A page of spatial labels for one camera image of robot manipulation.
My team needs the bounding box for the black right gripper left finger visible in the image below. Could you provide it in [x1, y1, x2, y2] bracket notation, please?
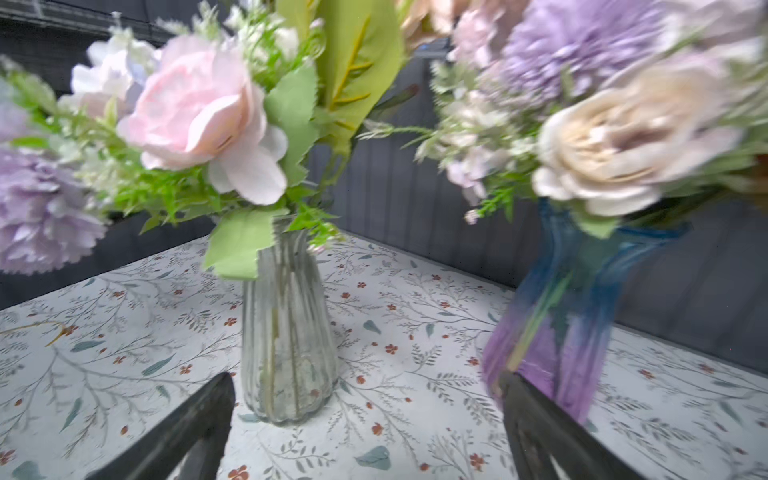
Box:
[87, 372, 236, 479]

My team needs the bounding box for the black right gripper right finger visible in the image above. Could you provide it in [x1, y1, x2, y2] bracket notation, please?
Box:
[500, 372, 643, 480]

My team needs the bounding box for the blue purple glass vase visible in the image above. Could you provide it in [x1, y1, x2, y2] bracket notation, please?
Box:
[481, 201, 689, 423]

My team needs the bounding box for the clear ribbed glass vase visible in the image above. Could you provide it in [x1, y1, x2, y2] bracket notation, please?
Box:
[241, 216, 339, 425]

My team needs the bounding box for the pink lilac mixed bouquet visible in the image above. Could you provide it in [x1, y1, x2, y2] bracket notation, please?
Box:
[1, 1, 339, 279]

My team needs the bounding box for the lilac white mixed bouquet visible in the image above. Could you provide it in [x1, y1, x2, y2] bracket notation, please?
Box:
[362, 1, 767, 238]

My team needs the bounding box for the bright blue hydrangea stem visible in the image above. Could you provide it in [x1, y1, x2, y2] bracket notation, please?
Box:
[275, 0, 405, 156]

